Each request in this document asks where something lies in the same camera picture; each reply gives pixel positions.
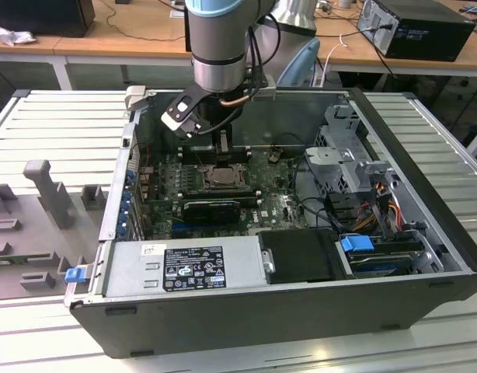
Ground gray case handle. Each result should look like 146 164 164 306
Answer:
124 85 148 114

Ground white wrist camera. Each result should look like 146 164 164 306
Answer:
160 99 203 139

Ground black plastic shroud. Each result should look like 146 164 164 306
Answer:
257 228 354 284

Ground black RAM slot bank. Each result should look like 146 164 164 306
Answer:
178 144 252 166
177 185 262 207

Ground black open PC case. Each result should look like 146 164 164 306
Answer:
63 85 477 361

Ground blue disk carrier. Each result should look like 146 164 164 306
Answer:
339 234 375 263

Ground gray parts rack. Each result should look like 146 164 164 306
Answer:
0 159 111 301

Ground silver power supply unit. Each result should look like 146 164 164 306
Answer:
102 239 269 298

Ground silver square CPU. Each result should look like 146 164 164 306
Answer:
212 168 241 187

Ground large black box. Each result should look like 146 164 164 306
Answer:
0 0 96 39

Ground metal socket cover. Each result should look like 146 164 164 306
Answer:
204 163 250 191

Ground hard disk drive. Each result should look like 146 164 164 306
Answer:
349 252 415 279

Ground CPU socket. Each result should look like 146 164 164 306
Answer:
202 162 251 192

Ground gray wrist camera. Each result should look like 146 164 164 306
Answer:
249 75 277 99

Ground wooden desk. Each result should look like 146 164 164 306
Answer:
0 0 195 92
315 0 477 78

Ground crumpled white paper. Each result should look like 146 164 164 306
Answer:
0 21 38 48

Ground black camera cable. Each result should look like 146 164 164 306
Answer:
245 25 282 98

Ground yellow red wire bundle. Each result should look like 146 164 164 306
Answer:
354 193 403 235

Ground white cable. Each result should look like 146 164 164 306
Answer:
312 33 349 87

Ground silver metal drive cage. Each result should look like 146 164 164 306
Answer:
303 103 395 196

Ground blue expansion slot clips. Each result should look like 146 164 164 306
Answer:
117 169 138 239

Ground black PC tower with side panel open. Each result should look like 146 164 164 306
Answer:
357 0 477 63

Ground small black PC tower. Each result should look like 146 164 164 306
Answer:
183 15 194 54

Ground green motherboard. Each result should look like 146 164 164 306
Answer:
143 149 309 240

